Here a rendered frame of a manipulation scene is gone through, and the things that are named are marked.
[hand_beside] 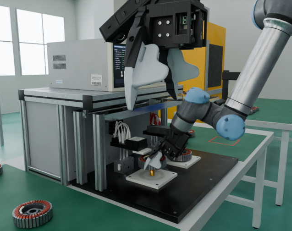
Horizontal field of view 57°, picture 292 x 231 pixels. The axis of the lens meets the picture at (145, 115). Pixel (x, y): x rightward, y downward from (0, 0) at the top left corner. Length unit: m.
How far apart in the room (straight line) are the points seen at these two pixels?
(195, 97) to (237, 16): 5.67
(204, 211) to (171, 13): 0.71
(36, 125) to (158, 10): 0.92
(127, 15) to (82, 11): 8.81
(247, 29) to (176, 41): 6.07
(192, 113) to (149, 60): 0.58
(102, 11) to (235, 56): 3.05
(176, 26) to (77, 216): 0.70
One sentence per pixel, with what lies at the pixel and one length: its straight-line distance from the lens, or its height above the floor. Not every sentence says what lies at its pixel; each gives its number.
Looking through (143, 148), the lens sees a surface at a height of 0.88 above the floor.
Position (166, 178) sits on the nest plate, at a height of 0.78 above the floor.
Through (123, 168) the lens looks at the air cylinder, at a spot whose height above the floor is 0.79.
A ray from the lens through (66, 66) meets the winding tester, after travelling 1.21.
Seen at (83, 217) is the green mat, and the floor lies 0.75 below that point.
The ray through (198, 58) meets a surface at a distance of 4.71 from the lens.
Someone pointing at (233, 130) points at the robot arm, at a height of 1.03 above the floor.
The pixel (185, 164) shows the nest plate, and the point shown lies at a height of 0.78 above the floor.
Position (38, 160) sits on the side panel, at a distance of 1.25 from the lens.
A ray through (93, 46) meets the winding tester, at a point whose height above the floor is 1.29.
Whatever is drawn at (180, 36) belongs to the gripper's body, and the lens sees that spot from 0.35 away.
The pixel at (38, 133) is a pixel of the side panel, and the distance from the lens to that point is 1.21.
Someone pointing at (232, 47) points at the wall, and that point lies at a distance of 6.46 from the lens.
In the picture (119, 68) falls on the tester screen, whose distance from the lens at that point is 1.06.
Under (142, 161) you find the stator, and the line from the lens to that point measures 1.04.
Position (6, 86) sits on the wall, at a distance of 7.90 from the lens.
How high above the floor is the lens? 1.21
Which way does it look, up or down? 10 degrees down
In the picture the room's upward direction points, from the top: straight up
